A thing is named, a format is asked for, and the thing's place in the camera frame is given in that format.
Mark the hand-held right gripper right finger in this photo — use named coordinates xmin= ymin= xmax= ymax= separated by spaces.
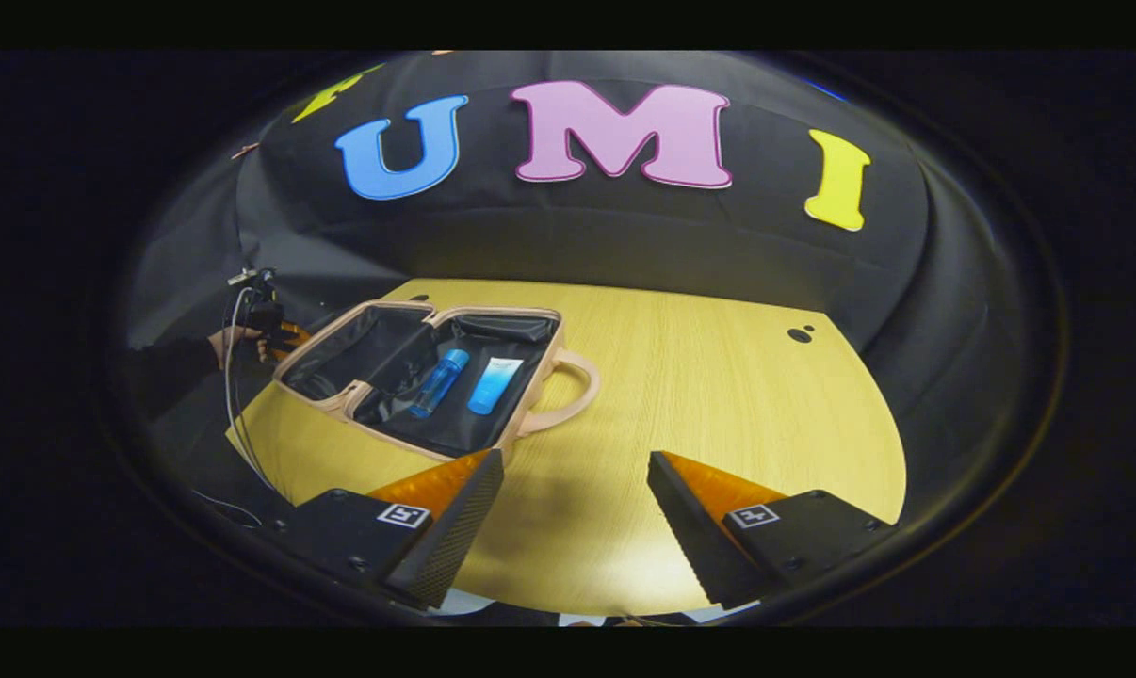
xmin=647 ymin=450 xmax=901 ymax=611

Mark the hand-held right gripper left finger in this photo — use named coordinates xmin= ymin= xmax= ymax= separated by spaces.
xmin=267 ymin=448 xmax=506 ymax=611

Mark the pink suitcase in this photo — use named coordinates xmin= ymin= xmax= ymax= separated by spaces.
xmin=272 ymin=299 xmax=601 ymax=464

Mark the light blue skin care tube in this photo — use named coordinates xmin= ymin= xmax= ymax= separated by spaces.
xmin=466 ymin=357 xmax=525 ymax=416

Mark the blue skin care bottle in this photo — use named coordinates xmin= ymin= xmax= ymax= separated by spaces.
xmin=408 ymin=348 xmax=471 ymax=420

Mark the black backdrop cloth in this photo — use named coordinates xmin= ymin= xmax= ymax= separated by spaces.
xmin=121 ymin=50 xmax=1063 ymax=528

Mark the white cable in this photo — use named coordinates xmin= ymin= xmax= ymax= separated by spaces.
xmin=221 ymin=285 xmax=282 ymax=498

